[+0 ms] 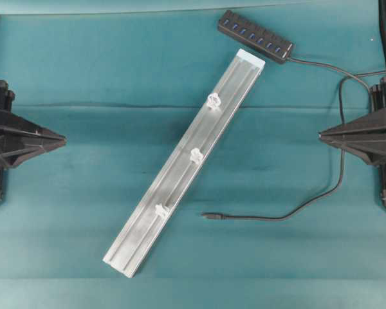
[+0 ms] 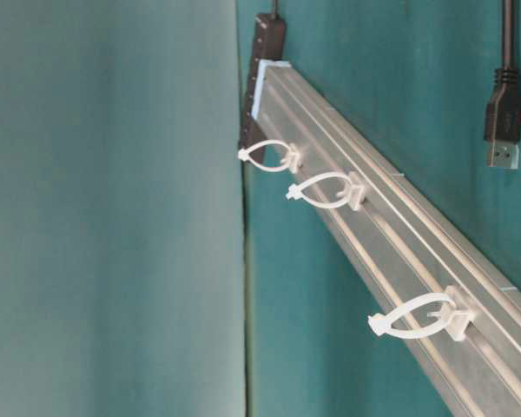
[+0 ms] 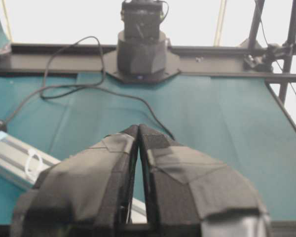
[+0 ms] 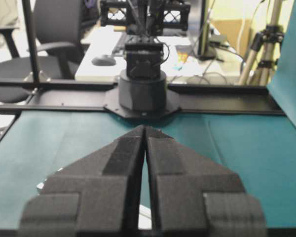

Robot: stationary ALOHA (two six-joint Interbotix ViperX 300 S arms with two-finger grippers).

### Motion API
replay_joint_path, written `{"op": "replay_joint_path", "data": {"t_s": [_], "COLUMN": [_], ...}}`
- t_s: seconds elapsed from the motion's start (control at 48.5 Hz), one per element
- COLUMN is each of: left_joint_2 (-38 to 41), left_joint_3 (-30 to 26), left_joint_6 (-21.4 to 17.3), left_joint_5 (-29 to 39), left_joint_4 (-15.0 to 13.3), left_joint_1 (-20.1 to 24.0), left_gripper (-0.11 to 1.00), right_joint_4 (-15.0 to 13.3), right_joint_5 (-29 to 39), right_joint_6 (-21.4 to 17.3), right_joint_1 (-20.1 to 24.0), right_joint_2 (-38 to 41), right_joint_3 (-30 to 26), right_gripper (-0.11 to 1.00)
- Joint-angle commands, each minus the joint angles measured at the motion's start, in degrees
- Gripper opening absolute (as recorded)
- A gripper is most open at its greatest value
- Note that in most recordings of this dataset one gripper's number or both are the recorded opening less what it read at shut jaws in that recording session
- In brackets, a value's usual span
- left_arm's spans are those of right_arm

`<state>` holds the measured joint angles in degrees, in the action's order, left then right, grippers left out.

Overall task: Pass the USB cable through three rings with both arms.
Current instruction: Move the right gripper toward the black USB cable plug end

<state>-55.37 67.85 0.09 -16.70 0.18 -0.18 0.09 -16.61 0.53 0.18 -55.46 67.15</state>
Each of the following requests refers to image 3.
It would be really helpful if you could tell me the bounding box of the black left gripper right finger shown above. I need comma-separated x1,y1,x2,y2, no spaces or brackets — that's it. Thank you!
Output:
139,124,271,237

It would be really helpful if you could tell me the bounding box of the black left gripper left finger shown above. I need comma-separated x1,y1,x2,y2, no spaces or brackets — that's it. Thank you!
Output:
10,125,138,237

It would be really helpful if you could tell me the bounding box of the black USB cable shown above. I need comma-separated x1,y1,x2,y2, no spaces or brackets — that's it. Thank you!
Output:
3,36,176,141

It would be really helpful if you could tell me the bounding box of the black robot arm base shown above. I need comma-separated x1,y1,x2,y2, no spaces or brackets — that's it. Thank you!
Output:
104,0,180,84

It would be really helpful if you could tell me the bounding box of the black tripod stand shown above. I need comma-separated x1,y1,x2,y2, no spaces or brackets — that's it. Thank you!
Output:
243,0,296,104

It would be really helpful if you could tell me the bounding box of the silver aluminium extrusion rail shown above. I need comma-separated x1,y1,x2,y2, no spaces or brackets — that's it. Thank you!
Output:
0,132,135,218

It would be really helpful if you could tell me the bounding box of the black table frame rail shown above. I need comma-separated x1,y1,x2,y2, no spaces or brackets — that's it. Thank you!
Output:
0,43,296,83

